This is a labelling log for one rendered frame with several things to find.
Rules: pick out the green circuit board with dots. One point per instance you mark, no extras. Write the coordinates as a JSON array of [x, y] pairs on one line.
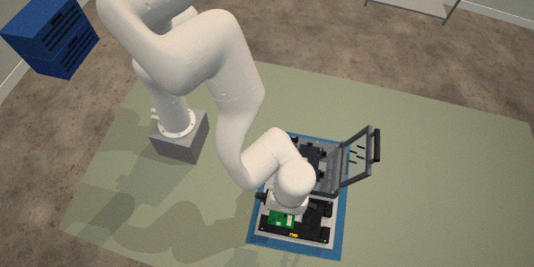
[[281, 219]]

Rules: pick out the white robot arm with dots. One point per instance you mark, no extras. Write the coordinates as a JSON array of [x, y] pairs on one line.
[[210, 46]]

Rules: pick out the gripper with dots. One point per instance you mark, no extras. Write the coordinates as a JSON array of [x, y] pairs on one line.
[[271, 204]]

